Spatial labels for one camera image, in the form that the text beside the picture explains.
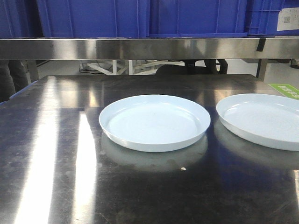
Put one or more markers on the green floor sticker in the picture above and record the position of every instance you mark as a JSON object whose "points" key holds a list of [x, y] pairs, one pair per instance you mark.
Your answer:
{"points": [[286, 90]]}

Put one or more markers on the blue plastic crate left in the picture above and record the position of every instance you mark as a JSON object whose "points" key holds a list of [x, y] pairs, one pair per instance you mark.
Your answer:
{"points": [[19, 19]]}

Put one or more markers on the white paper label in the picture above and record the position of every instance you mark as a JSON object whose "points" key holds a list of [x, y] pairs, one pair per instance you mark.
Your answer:
{"points": [[288, 19]]}

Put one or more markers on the light blue plate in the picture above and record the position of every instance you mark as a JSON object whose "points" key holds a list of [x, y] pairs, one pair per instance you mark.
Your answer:
{"points": [[267, 120], [154, 123]]}

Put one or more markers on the blue plastic crate right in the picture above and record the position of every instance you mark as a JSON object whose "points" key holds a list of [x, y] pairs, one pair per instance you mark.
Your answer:
{"points": [[262, 17]]}

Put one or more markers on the blue plastic crate centre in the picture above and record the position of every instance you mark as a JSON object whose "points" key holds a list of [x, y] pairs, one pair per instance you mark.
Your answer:
{"points": [[142, 18]]}

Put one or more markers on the blue plastic crate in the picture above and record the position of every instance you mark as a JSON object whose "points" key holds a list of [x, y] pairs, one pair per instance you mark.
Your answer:
{"points": [[19, 19], [262, 17], [142, 18]]}

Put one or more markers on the stainless steel shelf rail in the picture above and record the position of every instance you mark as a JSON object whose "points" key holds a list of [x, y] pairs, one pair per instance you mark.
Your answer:
{"points": [[279, 47]]}

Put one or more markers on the black tape strip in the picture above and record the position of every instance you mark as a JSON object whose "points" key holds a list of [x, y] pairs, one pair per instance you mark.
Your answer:
{"points": [[261, 44]]}

